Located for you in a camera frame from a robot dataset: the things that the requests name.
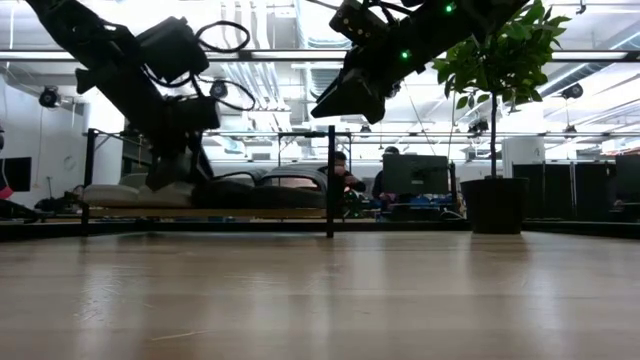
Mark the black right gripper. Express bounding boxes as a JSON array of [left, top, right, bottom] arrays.
[[309, 29, 431, 125]]

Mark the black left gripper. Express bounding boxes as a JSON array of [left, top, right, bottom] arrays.
[[144, 114, 216, 193]]

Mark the black rubber slide sandal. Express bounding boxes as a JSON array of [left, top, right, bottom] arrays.
[[192, 168, 266, 210], [252, 164, 330, 210]]

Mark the thin black metal stand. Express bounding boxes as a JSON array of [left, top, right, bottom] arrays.
[[276, 130, 351, 169]]

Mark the person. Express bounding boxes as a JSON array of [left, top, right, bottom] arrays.
[[372, 145, 401, 201], [333, 150, 367, 211]]

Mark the dark computer monitor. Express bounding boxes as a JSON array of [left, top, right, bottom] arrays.
[[382, 153, 451, 197]]

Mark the overhead light bar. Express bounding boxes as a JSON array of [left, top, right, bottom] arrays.
[[0, 48, 640, 63]]

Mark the green plant in black pot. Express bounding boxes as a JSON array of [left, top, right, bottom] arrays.
[[432, 0, 573, 235]]

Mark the black office partition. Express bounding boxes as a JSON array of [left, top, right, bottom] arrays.
[[512, 153, 640, 224]]

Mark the wooden shelf with black frame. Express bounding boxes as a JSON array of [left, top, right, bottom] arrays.
[[79, 124, 337, 239]]

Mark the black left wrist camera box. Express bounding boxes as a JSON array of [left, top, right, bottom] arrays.
[[169, 95, 222, 132]]

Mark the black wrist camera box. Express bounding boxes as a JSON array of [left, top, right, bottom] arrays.
[[169, 95, 222, 132], [328, 0, 390, 47]]

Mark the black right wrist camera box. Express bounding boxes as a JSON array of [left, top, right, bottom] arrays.
[[328, 0, 390, 47]]

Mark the silver ventilation duct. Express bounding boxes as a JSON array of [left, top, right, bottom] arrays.
[[294, 0, 351, 50]]

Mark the dark wall screen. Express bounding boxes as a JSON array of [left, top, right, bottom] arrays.
[[0, 156, 32, 193]]

